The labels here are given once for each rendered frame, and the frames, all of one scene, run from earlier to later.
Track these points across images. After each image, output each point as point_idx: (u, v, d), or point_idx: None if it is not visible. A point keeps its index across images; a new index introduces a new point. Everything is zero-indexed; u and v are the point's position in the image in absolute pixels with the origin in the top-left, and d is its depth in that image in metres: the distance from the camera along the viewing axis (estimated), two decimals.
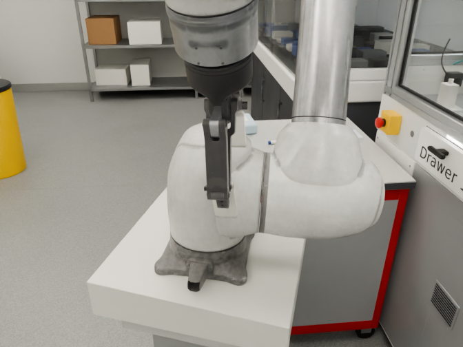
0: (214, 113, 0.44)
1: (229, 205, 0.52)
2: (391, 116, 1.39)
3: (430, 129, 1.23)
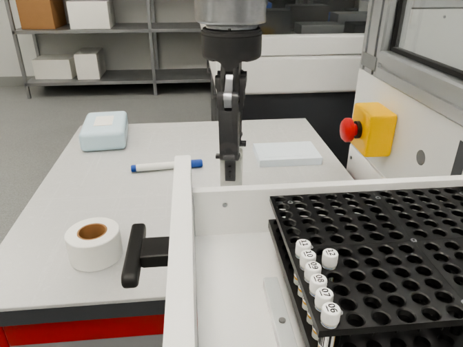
0: None
1: None
2: (372, 115, 0.62)
3: (190, 162, 0.43)
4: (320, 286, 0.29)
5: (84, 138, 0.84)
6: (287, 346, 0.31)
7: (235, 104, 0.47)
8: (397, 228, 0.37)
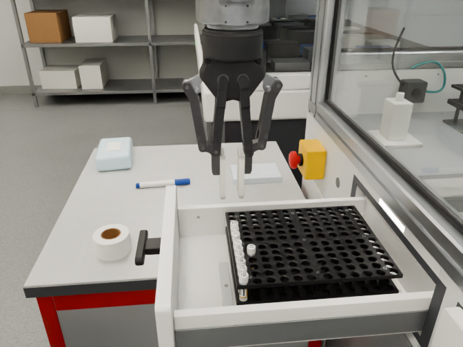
0: (269, 76, 0.52)
1: None
2: (308, 151, 0.87)
3: (176, 190, 0.68)
4: (240, 264, 0.54)
5: (99, 161, 1.09)
6: (227, 299, 0.56)
7: (184, 92, 0.51)
8: (297, 232, 0.62)
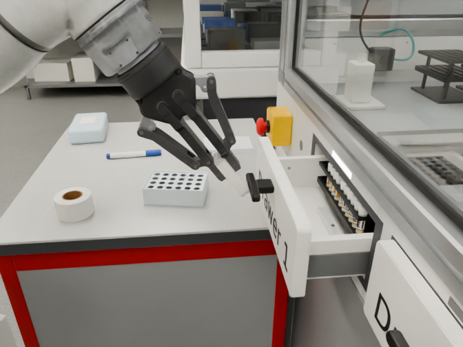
0: (200, 76, 0.51)
1: (237, 171, 0.59)
2: (274, 116, 0.87)
3: (269, 140, 0.70)
4: (357, 199, 0.55)
5: (71, 133, 1.09)
6: None
7: (145, 137, 0.54)
8: None
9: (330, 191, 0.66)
